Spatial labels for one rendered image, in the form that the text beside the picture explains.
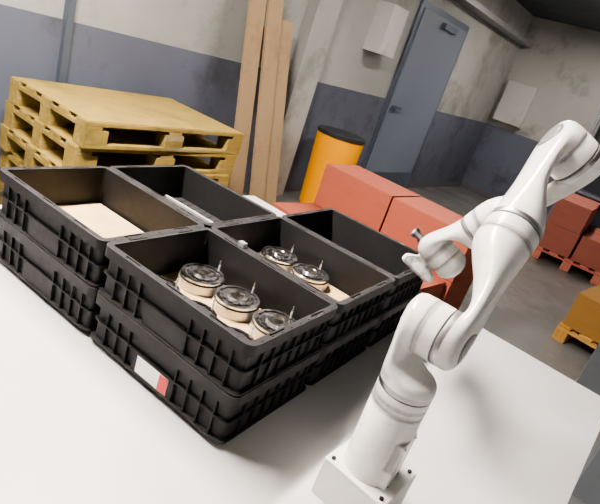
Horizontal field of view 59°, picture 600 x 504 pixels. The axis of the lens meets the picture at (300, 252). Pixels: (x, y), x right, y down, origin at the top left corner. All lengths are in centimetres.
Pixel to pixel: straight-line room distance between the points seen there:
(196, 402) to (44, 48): 275
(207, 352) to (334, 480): 31
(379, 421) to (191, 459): 34
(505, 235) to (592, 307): 342
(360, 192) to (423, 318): 263
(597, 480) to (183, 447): 206
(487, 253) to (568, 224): 564
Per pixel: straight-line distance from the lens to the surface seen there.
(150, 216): 143
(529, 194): 94
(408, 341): 82
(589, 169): 104
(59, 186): 150
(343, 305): 113
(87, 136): 266
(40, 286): 134
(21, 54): 345
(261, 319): 111
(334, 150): 487
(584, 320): 432
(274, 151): 438
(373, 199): 334
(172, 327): 101
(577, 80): 911
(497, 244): 88
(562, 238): 652
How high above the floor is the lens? 140
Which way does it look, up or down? 21 degrees down
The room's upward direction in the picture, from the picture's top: 19 degrees clockwise
